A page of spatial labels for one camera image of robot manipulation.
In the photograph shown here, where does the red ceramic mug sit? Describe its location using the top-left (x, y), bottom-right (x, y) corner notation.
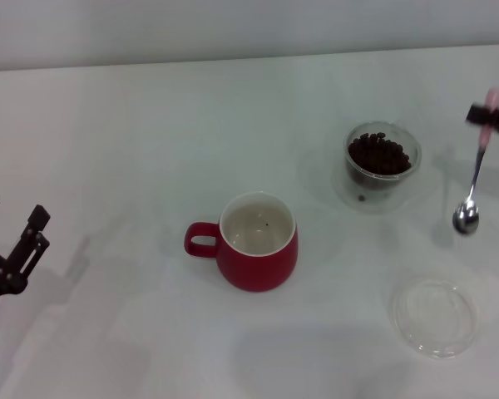
top-left (184, 190), bottom-right (299, 293)

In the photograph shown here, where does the coffee bean heap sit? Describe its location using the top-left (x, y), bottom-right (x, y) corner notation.
top-left (348, 131), bottom-right (413, 176)

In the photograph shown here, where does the double-walled clear glass cup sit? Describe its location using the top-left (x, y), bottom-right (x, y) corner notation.
top-left (330, 120), bottom-right (423, 215)

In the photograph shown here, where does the pink-handled metal spoon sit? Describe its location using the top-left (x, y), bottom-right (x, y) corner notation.
top-left (452, 87), bottom-right (499, 237)

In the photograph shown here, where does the shallow clear glass dish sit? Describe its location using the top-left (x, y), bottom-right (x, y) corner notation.
top-left (388, 277), bottom-right (482, 359)

